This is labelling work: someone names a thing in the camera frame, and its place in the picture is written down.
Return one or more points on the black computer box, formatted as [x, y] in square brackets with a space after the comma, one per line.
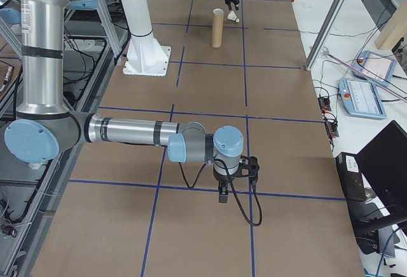
[349, 175]

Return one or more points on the brown cardboard tube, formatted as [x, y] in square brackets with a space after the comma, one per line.
[217, 29]

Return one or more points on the black orange usb hub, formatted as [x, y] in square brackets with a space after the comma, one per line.
[325, 104]
[331, 128]

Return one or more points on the grey background robot arm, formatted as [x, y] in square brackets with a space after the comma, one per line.
[9, 16]

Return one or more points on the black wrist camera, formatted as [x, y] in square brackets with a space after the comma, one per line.
[249, 167]

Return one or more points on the white side table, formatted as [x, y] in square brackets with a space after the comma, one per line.
[318, 23]

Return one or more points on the aluminium profile post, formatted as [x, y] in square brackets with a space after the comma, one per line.
[330, 16]

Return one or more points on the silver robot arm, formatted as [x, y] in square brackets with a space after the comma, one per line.
[41, 67]

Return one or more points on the blue grey teach pendant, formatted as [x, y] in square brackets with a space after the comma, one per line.
[362, 97]
[376, 67]

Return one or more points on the white feather shuttlecock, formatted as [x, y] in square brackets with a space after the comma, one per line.
[232, 16]

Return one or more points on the white column with base plate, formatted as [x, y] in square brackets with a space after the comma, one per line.
[140, 10]

